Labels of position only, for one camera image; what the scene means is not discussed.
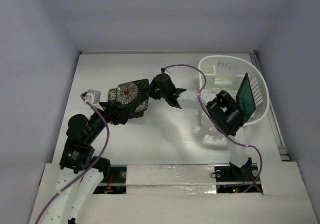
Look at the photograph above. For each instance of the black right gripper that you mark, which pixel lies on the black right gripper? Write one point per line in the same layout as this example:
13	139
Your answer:
172	96

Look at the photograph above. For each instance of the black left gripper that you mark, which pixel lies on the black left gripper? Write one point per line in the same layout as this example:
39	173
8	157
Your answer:
116	112

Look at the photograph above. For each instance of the large black floral plate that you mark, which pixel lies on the large black floral plate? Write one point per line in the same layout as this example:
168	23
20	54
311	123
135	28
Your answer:
139	112

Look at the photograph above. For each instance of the small black floral plate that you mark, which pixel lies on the small black floral plate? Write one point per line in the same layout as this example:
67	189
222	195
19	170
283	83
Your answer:
134	92

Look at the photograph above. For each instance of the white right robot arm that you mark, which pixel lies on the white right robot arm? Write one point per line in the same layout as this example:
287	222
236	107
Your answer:
228	114

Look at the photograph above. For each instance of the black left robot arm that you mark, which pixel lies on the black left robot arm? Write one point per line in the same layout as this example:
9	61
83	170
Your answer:
80	170

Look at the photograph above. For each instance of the white plastic dish rack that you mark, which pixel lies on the white plastic dish rack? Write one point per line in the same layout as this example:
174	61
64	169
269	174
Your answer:
221	72

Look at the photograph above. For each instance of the silver taped front panel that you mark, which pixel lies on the silver taped front panel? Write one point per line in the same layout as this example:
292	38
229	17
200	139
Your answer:
170	179

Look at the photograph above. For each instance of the black teal square plate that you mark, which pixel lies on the black teal square plate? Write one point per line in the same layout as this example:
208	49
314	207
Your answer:
245	99

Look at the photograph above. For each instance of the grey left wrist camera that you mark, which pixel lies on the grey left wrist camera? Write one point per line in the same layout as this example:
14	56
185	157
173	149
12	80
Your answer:
91	96

